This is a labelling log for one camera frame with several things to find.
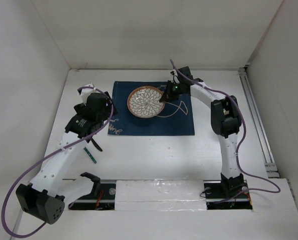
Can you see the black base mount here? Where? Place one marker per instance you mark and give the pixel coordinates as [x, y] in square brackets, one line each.
[104, 200]
[217, 199]

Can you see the dark blue cloth napkin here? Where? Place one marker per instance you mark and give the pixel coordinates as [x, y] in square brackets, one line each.
[176, 119]

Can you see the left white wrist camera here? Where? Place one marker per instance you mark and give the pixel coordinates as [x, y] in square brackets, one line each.
[85, 91]

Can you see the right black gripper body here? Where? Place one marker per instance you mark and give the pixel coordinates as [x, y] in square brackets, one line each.
[178, 88]

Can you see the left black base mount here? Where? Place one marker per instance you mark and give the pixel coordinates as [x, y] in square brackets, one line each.
[104, 200]

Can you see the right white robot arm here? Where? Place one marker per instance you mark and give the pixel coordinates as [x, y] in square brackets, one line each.
[225, 123]

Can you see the floral patterned plate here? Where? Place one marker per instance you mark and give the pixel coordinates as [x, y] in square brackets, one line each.
[144, 102]

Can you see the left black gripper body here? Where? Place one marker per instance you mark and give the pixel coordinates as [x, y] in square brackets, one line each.
[105, 114]

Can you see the teal patterned handle cutlery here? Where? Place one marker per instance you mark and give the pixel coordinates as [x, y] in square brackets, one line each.
[90, 155]

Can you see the black table knife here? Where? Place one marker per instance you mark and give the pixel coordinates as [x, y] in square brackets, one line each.
[96, 145]

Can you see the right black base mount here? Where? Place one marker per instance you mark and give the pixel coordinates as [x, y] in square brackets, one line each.
[217, 199]

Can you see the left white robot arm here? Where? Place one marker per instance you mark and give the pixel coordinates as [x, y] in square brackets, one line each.
[44, 197]

